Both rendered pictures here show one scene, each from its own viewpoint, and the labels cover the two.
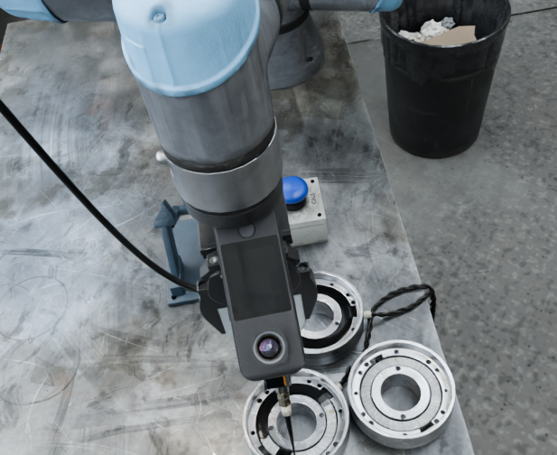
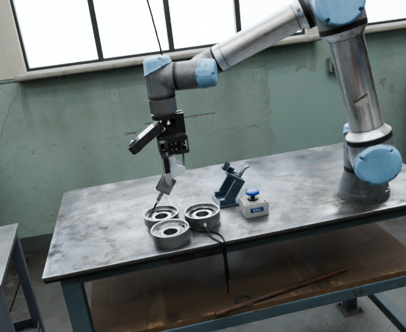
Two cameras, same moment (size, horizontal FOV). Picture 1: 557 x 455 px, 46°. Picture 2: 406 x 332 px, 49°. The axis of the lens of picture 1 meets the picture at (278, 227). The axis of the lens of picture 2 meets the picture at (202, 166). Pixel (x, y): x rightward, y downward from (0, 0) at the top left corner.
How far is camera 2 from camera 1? 1.19 m
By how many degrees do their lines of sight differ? 68
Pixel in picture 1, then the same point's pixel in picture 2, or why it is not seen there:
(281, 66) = (342, 186)
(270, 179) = (155, 110)
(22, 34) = not seen: hidden behind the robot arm
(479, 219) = not seen: outside the picture
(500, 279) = not seen: outside the picture
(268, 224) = (155, 124)
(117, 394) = (178, 195)
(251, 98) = (151, 84)
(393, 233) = (253, 232)
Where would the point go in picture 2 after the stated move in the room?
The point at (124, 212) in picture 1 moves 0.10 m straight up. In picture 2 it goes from (253, 182) to (251, 155)
